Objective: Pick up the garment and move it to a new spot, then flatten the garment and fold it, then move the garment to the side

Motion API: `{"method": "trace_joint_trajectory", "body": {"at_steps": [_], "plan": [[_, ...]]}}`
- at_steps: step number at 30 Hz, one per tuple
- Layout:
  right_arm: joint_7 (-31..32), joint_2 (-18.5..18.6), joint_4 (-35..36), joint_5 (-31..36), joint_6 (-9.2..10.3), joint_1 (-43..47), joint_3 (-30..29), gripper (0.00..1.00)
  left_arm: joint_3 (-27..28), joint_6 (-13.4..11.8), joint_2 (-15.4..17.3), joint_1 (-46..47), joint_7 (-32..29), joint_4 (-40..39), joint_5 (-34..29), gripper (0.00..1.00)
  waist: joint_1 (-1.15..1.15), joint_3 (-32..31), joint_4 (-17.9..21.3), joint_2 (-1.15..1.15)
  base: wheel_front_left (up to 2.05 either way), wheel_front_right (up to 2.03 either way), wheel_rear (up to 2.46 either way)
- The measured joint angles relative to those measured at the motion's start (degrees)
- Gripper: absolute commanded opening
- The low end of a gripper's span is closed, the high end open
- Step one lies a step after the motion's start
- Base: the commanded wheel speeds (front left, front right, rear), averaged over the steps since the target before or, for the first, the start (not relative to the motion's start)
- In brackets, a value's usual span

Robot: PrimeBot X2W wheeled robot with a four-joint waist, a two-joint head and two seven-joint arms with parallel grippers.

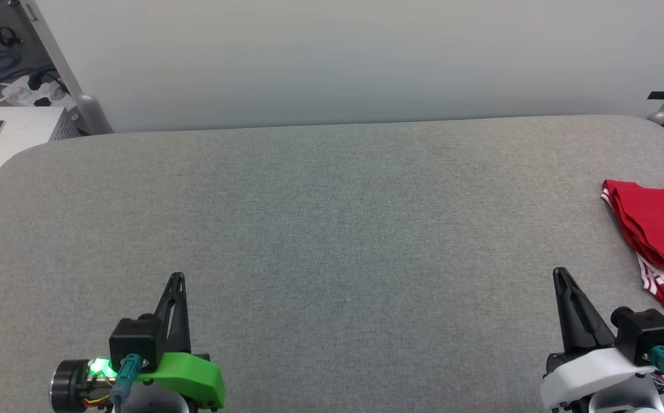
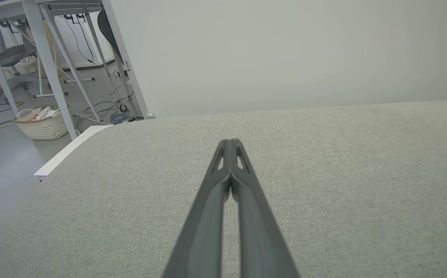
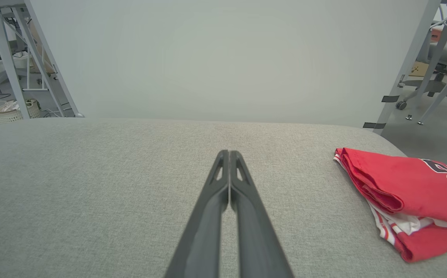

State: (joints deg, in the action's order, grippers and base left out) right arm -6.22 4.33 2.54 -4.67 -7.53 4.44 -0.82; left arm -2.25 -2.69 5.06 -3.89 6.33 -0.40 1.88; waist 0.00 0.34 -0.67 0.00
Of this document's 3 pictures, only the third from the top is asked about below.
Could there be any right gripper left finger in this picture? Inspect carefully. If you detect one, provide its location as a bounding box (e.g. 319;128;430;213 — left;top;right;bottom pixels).
164;150;230;278

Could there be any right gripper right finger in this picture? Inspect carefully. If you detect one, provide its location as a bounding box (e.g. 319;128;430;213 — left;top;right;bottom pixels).
230;151;294;278

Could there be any red and white jersey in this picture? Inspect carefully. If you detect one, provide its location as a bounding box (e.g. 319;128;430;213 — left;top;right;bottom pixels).
333;147;447;264

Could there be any white backdrop board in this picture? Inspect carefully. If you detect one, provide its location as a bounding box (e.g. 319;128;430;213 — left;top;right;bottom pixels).
24;0;442;128

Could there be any white woven laundry basket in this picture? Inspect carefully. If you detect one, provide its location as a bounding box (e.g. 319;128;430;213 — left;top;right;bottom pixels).
0;99;41;125

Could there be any grey metal backdrop support leg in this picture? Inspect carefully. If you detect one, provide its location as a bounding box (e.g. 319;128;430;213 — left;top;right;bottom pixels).
373;0;442;136
24;0;85;117

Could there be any brown cardboard sheet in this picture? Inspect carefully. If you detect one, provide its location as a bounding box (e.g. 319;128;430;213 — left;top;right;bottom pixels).
409;62;447;80

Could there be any grey office chair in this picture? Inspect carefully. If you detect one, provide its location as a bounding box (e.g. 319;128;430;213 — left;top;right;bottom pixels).
396;39;447;124

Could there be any red box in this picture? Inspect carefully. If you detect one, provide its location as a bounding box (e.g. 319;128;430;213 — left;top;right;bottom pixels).
430;28;447;43

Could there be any grey metal rack frame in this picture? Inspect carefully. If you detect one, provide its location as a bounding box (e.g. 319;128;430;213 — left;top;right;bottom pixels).
0;0;67;120

